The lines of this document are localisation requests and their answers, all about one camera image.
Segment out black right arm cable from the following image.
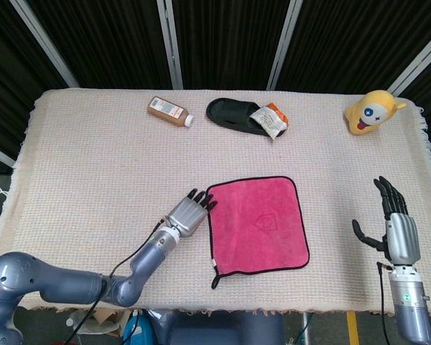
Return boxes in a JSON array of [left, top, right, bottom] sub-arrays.
[[376, 261, 391, 345]]

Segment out blue plastic container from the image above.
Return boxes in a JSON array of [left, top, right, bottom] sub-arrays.
[[123, 310, 152, 345]]

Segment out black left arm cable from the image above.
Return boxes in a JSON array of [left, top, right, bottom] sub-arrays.
[[70, 221, 166, 337]]

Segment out beige woven tablecloth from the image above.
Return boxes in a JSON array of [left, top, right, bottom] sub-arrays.
[[0, 88, 431, 313]]

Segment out yellow plush toy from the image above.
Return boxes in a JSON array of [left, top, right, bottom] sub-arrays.
[[343, 90, 408, 136]]

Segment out pink cloth black backing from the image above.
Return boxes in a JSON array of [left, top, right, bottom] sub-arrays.
[[205, 175, 311, 290]]

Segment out left silver and black robot hand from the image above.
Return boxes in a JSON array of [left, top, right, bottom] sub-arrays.
[[166, 188, 219, 239]]

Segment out black slipper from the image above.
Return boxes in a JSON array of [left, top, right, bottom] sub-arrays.
[[205, 97, 285, 137]]

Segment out white partition post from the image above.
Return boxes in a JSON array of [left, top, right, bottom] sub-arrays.
[[266, 0, 304, 91], [386, 35, 431, 98], [156, 0, 185, 90], [9, 0, 80, 88], [0, 141, 16, 169]]

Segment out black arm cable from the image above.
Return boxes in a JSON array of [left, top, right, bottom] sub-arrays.
[[376, 261, 391, 345], [70, 221, 166, 337]]

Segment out black velcro strap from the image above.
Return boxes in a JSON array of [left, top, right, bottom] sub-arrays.
[[100, 273, 113, 305]]

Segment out right silver and black robot hand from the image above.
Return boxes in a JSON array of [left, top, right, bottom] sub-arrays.
[[351, 175, 422, 266]]

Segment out white and orange snack packet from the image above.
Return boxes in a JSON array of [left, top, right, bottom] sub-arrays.
[[249, 102, 291, 140]]

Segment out metal table leg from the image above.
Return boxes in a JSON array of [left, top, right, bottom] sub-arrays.
[[300, 311, 312, 345]]

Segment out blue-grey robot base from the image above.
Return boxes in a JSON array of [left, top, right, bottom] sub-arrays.
[[145, 308, 285, 345]]

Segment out brown bottle with white cap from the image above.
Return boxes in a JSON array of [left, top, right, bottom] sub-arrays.
[[146, 96, 196, 128]]

